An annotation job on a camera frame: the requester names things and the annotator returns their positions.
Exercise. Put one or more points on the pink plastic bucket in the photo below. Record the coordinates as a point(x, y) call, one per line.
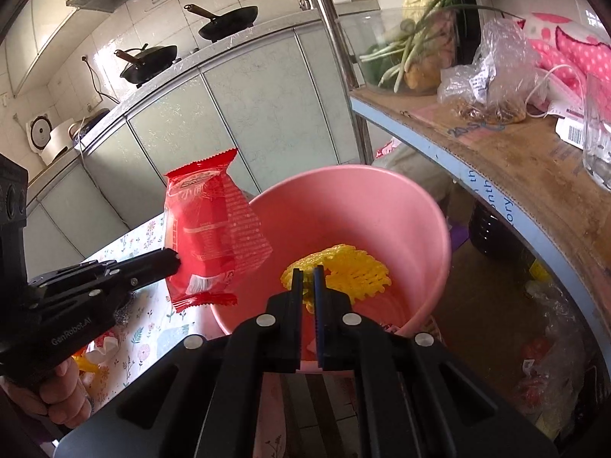
point(363, 210)

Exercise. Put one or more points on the yellow foam fruit net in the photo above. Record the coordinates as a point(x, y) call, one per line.
point(355, 272)

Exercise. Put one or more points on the red snack packet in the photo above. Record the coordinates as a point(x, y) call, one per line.
point(210, 229)

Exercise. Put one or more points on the pink dotted cloth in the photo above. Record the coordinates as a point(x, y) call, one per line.
point(582, 43)

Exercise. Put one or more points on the person's left hand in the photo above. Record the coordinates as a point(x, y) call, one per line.
point(64, 391)

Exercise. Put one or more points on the beige sack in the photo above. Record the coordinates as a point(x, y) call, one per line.
point(415, 167)

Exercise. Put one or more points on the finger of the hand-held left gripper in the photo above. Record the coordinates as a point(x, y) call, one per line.
point(143, 269)

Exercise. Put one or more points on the green pepper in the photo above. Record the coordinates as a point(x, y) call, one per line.
point(382, 64)

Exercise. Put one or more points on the green onions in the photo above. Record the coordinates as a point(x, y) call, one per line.
point(429, 19)

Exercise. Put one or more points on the black frying pan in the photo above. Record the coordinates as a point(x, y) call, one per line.
point(229, 23)

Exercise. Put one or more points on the black wok with lid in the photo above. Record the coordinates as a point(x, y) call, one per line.
point(148, 64)

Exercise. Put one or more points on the dark countertop appliance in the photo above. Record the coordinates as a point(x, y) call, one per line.
point(90, 121)

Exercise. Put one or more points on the napa cabbage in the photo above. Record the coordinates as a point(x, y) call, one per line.
point(420, 2)

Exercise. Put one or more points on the white rice cooker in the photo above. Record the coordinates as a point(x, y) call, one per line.
point(45, 136)

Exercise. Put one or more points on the metal shelf rack pole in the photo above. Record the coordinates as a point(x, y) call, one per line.
point(334, 33)

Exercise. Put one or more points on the black blender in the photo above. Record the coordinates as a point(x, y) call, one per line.
point(470, 33)

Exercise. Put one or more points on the yellow wrapper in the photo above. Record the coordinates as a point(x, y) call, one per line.
point(85, 364)

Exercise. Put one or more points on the cardboard shelf liner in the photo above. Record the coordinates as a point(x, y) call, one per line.
point(515, 162)

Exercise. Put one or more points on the plastic bag of scraps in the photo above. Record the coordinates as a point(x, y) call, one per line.
point(553, 358)

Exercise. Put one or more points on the pale green kitchen cabinets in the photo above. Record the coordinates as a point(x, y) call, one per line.
point(267, 105)

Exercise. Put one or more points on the clear plastic bag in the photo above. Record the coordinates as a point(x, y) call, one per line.
point(496, 67)

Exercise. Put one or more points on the dark bottle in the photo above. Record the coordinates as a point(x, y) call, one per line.
point(491, 233)

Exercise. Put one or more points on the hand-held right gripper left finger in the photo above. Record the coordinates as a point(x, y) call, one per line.
point(297, 310)

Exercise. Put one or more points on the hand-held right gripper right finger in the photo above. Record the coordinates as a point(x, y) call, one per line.
point(320, 315)

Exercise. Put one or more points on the white labelled packet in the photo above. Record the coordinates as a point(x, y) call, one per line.
point(570, 126)

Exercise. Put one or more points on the clear plastic container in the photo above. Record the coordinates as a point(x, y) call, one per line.
point(377, 33)

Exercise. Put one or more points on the yellow root vegetable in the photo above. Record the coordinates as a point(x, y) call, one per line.
point(422, 74)

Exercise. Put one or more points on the white wall cabinet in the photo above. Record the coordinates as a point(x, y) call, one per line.
point(57, 38)

